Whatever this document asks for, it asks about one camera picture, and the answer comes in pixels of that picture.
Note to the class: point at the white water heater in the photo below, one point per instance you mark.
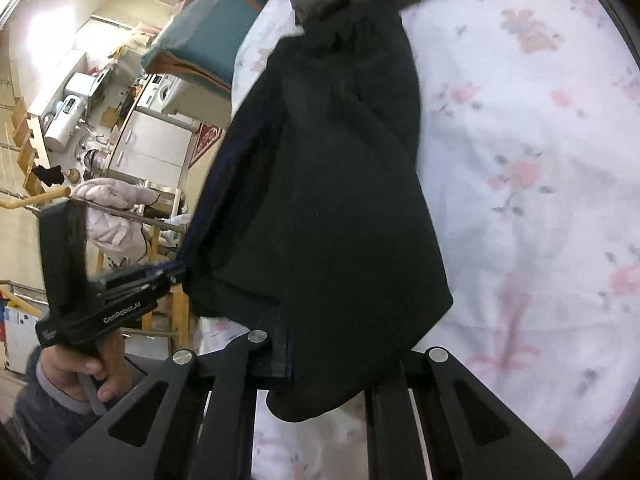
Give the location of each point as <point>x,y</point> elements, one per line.
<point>62,126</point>

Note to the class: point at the white washing machine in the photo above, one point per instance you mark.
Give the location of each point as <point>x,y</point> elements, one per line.
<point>156,95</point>

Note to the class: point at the grey sleeve forearm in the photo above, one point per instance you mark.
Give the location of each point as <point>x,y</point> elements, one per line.
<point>46,421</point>

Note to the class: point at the pink garment on rack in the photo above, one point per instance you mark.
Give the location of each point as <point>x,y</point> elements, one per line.
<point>119,238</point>

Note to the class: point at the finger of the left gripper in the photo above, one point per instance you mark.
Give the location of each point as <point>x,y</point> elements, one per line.
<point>171,271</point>
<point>143,289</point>

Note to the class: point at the white kitchen cabinet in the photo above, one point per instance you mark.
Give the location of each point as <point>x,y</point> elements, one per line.
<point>150,149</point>

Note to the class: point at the floral white bed sheet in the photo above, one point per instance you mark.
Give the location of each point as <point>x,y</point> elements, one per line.
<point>529,162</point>

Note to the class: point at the person's left hand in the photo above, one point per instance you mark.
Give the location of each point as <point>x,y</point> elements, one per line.
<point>62,367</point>

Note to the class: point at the black pants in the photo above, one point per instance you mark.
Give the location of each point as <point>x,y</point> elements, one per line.
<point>313,208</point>

